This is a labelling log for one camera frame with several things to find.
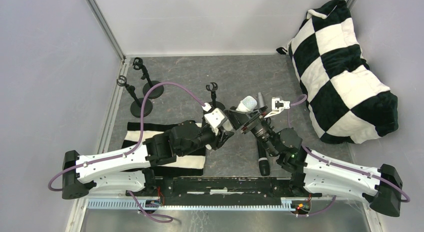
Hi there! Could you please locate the silver grey microphone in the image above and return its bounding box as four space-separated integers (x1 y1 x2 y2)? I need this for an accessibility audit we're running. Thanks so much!
257 92 266 108

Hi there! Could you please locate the white microphone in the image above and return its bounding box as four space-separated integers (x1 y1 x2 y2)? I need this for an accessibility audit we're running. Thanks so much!
235 95 258 112

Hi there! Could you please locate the black mic stand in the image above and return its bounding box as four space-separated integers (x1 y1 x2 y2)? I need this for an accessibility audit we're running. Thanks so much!
205 82 225 111
132 57 164 99
116 75 153 118

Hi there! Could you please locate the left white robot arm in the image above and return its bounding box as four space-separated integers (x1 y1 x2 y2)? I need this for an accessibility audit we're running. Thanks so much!
61 118 235 200

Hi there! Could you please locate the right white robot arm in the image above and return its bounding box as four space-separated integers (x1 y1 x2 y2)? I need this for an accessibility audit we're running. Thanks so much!
226 107 408 217

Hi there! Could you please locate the black mic stand back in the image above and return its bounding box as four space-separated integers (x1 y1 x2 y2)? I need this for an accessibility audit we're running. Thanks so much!
132 57 164 99

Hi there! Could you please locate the black white striped cloth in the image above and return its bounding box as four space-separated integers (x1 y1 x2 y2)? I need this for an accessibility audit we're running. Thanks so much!
122 122 206 177

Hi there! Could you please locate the black microphone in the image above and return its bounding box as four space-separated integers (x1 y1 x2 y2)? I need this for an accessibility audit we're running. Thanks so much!
256 140 271 176

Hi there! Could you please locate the black white checkered pillow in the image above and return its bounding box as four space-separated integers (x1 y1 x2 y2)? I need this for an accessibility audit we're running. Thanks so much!
277 0 399 144

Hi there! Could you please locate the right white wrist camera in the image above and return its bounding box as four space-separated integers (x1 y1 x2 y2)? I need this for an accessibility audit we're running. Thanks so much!
264 97 291 118

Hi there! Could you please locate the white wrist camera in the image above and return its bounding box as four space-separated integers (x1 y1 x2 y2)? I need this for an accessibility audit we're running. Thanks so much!
202 103 233 135
264 97 291 118

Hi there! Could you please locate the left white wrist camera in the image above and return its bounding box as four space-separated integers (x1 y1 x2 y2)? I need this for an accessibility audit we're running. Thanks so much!
202 103 233 135

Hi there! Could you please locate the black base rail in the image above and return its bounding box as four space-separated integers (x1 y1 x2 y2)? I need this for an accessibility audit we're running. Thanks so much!
134 177 310 206

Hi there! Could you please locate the white cable duct strip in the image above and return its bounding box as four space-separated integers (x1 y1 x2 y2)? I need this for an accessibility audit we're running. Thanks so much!
86 199 302 212

